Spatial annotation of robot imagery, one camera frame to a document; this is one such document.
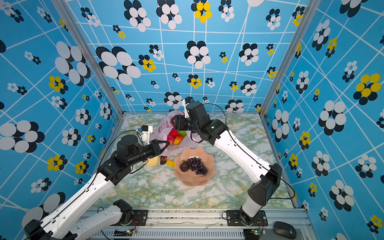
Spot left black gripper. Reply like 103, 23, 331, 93
128, 139, 171, 168

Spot pink plastic bag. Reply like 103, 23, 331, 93
150, 111, 202, 156

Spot green kiwi half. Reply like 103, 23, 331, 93
178, 131, 187, 137

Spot small yellow red mango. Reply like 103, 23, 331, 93
173, 135, 184, 146

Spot red strawberry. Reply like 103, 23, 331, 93
168, 129, 179, 138

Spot dark purple plum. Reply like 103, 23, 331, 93
180, 162, 190, 173

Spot dark purple grape bunch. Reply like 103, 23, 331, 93
187, 157, 208, 176

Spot red apple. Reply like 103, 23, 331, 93
167, 136, 175, 144

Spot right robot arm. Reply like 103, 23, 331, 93
172, 97, 282, 226

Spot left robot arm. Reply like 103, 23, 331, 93
24, 135, 170, 240

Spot yellow round sponge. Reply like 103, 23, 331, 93
146, 156, 160, 167

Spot yellow flat piece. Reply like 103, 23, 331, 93
166, 160, 176, 168

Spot pink scalloped fruit plate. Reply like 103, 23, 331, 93
174, 147, 216, 187

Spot left green circuit board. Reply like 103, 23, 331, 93
114, 229, 137, 238

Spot green circuit board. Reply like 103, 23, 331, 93
114, 229, 137, 238
243, 229, 262, 240

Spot right green circuit board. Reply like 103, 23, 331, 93
243, 229, 262, 240

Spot black computer mouse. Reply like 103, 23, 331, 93
273, 221, 297, 240

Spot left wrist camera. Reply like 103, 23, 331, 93
136, 125, 153, 146

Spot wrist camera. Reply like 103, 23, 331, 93
136, 125, 153, 146
183, 97, 195, 119

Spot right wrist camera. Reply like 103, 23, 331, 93
183, 97, 195, 119

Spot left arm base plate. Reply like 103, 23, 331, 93
114, 210, 149, 227

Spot aluminium front rail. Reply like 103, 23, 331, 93
83, 207, 319, 240

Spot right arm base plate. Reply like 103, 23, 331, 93
225, 210, 269, 227

